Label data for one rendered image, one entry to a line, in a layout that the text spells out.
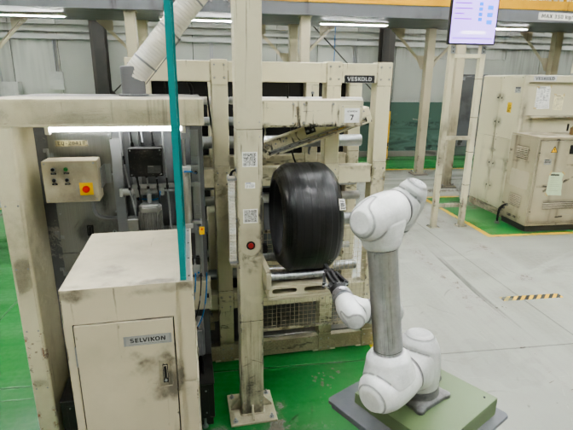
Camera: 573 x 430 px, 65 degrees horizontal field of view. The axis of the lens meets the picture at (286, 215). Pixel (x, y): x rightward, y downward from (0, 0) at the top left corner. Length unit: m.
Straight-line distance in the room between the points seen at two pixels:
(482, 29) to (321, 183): 4.39
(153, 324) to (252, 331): 1.11
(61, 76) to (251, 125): 9.97
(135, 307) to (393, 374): 0.87
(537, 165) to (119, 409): 5.79
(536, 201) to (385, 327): 5.30
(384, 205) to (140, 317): 0.85
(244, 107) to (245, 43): 0.29
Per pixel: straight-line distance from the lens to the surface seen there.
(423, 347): 1.78
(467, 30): 6.23
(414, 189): 1.55
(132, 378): 1.66
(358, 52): 12.07
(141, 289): 1.51
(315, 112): 2.56
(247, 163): 2.25
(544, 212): 6.85
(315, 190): 2.21
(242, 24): 2.23
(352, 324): 1.88
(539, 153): 6.56
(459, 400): 1.98
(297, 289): 2.40
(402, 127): 12.47
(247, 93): 2.22
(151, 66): 2.50
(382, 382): 1.63
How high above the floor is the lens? 1.88
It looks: 16 degrees down
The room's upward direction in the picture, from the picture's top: 1 degrees clockwise
